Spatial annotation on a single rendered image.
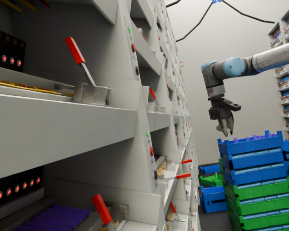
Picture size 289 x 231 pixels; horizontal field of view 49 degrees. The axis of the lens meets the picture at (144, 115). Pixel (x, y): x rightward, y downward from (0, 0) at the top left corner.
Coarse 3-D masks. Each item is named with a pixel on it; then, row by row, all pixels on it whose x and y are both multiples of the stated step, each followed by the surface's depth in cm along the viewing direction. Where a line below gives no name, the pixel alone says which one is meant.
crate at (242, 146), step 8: (280, 136) 167; (224, 144) 171; (232, 144) 167; (240, 144) 167; (248, 144) 167; (256, 144) 167; (264, 144) 167; (272, 144) 167; (280, 144) 167; (224, 152) 174; (232, 152) 167; (240, 152) 167
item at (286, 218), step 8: (232, 216) 183; (240, 216) 166; (272, 216) 166; (280, 216) 166; (288, 216) 166; (240, 224) 166; (248, 224) 166; (256, 224) 166; (264, 224) 166; (272, 224) 166; (280, 224) 166
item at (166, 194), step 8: (160, 152) 123; (168, 152) 123; (176, 152) 122; (168, 160) 123; (176, 160) 122; (176, 168) 112; (168, 176) 96; (160, 184) 63; (168, 184) 85; (168, 192) 76; (168, 200) 77
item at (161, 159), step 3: (159, 159) 112; (162, 159) 113; (156, 162) 105; (159, 162) 105; (162, 162) 113; (156, 165) 98; (159, 165) 102; (156, 168) 95; (159, 168) 104; (162, 168) 102; (159, 171) 96; (162, 171) 98; (159, 174) 92
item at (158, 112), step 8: (144, 88) 63; (144, 96) 63; (152, 104) 80; (160, 104) 123; (168, 104) 123; (152, 112) 72; (160, 112) 107; (168, 112) 123; (152, 120) 74; (160, 120) 90; (168, 120) 116; (152, 128) 75; (160, 128) 92
